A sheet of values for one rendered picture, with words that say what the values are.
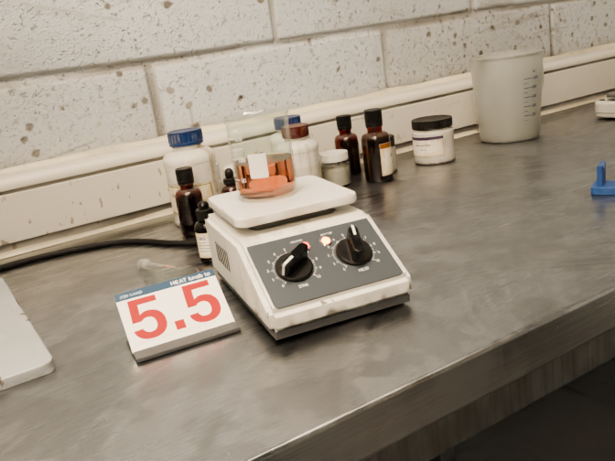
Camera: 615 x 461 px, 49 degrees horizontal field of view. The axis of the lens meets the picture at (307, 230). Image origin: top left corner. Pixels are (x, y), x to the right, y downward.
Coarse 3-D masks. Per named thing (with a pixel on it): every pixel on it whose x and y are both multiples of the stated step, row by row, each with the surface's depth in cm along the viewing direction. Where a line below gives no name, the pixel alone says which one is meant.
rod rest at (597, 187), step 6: (600, 162) 83; (600, 168) 81; (600, 174) 81; (600, 180) 81; (594, 186) 82; (600, 186) 81; (606, 186) 81; (612, 186) 81; (594, 192) 82; (600, 192) 81; (606, 192) 81; (612, 192) 81
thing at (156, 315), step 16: (176, 288) 60; (192, 288) 60; (208, 288) 61; (128, 304) 58; (144, 304) 59; (160, 304) 59; (176, 304) 59; (192, 304) 59; (208, 304) 60; (128, 320) 57; (144, 320) 58; (160, 320) 58; (176, 320) 58; (192, 320) 58; (208, 320) 59; (144, 336) 57; (160, 336) 57
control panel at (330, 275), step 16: (352, 224) 61; (368, 224) 61; (288, 240) 59; (304, 240) 59; (320, 240) 59; (336, 240) 60; (368, 240) 60; (256, 256) 58; (272, 256) 58; (320, 256) 58; (336, 256) 58; (384, 256) 59; (272, 272) 57; (320, 272) 57; (336, 272) 57; (352, 272) 57; (368, 272) 57; (384, 272) 57; (400, 272) 57; (272, 288) 55; (288, 288) 55; (304, 288) 55; (320, 288) 56; (336, 288) 56; (352, 288) 56; (288, 304) 54
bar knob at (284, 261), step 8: (296, 248) 56; (304, 248) 56; (280, 256) 57; (288, 256) 56; (296, 256) 56; (304, 256) 57; (280, 264) 57; (288, 264) 55; (296, 264) 56; (304, 264) 57; (312, 264) 57; (280, 272) 56; (288, 272) 55; (296, 272) 56; (304, 272) 56; (288, 280) 56; (296, 280) 56
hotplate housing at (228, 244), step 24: (216, 216) 69; (312, 216) 63; (336, 216) 63; (360, 216) 62; (216, 240) 67; (240, 240) 59; (264, 240) 59; (384, 240) 61; (216, 264) 70; (240, 264) 59; (240, 288) 61; (264, 288) 55; (360, 288) 56; (384, 288) 57; (408, 288) 58; (264, 312) 54; (288, 312) 54; (312, 312) 55; (336, 312) 56; (360, 312) 57; (288, 336) 55
